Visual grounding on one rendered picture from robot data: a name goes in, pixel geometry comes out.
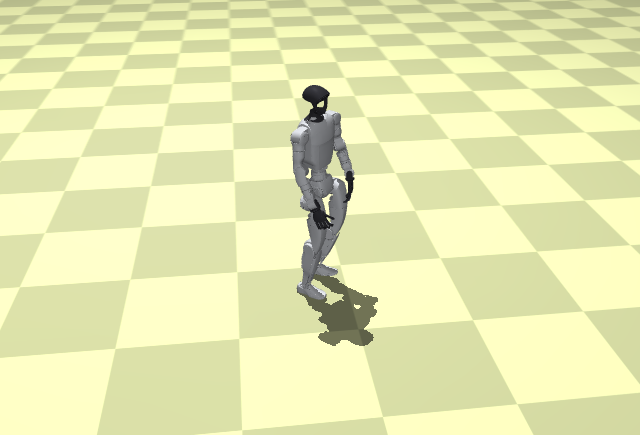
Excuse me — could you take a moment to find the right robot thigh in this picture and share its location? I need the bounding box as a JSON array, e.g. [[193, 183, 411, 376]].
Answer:
[[300, 189, 327, 255]]

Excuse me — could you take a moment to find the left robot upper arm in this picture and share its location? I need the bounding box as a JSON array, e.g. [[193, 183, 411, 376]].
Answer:
[[326, 110, 345, 151]]

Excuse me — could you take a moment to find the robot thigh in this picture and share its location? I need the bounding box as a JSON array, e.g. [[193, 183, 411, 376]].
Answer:
[[300, 189, 327, 255], [325, 177, 347, 239]]

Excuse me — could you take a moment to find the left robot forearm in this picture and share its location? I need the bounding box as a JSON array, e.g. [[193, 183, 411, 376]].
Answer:
[[336, 138, 354, 177]]

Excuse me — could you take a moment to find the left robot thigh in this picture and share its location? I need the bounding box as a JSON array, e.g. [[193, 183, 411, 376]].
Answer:
[[325, 177, 347, 239]]

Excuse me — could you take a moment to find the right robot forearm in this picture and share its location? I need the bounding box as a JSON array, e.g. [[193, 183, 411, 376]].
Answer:
[[295, 167, 317, 210]]

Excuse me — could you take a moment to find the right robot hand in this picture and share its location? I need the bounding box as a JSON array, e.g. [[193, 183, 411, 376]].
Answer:
[[309, 199, 334, 230]]

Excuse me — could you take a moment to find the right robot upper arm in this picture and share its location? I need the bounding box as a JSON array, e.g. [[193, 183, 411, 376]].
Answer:
[[290, 126, 309, 176]]

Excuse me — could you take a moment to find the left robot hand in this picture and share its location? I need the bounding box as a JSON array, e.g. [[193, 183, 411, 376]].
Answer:
[[343, 171, 355, 203]]

